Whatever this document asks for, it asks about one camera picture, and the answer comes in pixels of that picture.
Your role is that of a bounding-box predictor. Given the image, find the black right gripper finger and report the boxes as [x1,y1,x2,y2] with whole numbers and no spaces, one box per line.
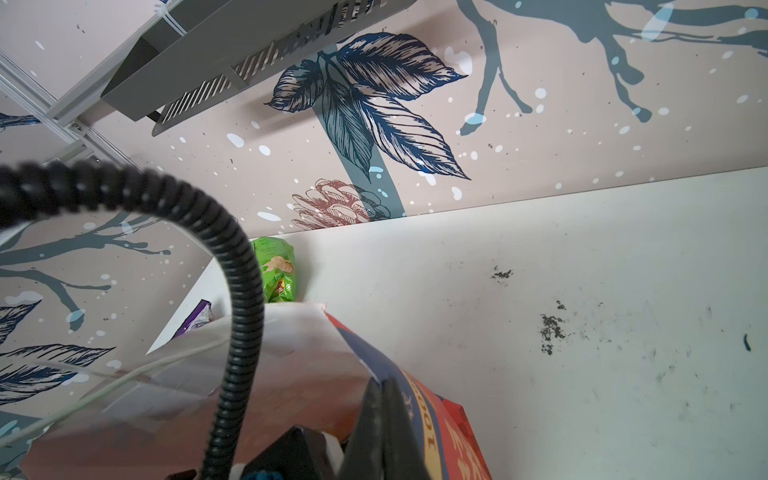
[337,378,430,480]

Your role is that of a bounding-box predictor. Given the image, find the bright green chips bag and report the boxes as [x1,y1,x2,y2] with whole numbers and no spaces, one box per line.
[252,237,297,303]

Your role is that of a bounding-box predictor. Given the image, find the purple snack packet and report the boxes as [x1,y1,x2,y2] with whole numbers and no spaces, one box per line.
[172,299,213,339]

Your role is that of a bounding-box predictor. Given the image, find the red paper gift bag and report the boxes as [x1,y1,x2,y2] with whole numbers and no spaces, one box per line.
[1,303,490,479]

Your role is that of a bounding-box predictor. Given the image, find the black hanging wall basket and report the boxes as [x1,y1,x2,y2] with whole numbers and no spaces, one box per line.
[101,1,411,135]

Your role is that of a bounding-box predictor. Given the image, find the black corrugated cable hose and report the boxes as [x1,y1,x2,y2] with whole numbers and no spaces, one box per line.
[0,159,266,480]

